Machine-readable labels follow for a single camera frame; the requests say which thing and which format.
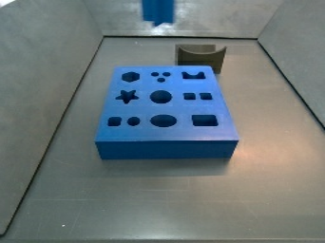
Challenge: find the blue shape sorter block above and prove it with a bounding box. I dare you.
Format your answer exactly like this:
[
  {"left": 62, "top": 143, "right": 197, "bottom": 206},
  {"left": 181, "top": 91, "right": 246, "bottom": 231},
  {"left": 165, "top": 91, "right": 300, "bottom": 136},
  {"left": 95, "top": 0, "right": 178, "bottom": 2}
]
[{"left": 95, "top": 65, "right": 238, "bottom": 159}]

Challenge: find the dark grey curved block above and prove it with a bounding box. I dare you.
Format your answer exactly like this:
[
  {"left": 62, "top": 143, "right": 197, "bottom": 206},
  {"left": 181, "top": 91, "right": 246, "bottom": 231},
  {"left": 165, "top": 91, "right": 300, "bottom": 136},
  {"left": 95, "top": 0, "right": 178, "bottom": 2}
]
[{"left": 175, "top": 44, "right": 227, "bottom": 74}]

